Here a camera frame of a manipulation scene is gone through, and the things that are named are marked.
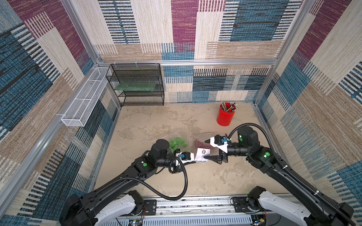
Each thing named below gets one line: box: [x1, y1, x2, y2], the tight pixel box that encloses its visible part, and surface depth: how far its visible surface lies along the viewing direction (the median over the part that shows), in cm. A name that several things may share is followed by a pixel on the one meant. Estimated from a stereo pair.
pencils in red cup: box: [220, 100, 238, 113], surface depth 101 cm
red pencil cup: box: [216, 102, 237, 127], surface depth 101 cm
